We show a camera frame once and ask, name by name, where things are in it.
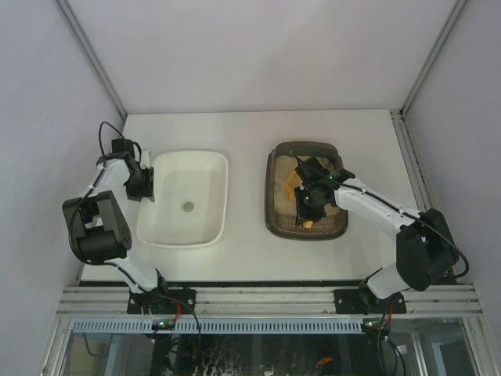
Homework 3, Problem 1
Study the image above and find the grey slotted cable duct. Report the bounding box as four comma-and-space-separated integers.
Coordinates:
72, 318, 363, 334

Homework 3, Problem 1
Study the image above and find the right side aluminium rail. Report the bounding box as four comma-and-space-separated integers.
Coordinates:
389, 109, 434, 212

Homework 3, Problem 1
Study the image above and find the aluminium mounting rail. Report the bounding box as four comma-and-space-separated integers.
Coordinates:
56, 285, 482, 318

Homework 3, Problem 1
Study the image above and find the left aluminium frame post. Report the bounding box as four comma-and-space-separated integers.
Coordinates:
52, 0, 128, 121

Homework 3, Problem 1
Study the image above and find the aluminium frame post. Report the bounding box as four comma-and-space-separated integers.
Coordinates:
400, 0, 470, 118
52, 0, 128, 121

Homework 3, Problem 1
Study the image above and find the white plastic tub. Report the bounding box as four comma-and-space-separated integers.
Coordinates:
136, 150, 229, 248

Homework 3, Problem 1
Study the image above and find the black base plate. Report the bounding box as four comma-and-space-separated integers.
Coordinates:
127, 288, 196, 315
333, 288, 407, 315

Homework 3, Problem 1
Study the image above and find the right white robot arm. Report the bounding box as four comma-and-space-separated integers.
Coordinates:
294, 157, 463, 305

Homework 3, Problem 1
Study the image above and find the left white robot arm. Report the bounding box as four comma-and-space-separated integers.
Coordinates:
62, 137, 160, 294

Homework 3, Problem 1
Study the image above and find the right aluminium frame post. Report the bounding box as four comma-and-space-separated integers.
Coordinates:
400, 0, 470, 118

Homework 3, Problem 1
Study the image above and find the yellow litter scoop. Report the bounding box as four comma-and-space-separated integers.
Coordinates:
283, 168, 314, 229

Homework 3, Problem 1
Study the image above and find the dark brown litter box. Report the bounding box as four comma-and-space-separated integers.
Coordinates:
265, 141, 348, 240

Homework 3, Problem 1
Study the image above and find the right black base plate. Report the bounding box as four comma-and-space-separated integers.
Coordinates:
333, 288, 407, 315

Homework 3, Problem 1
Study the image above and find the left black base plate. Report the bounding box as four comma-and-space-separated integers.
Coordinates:
127, 288, 196, 315

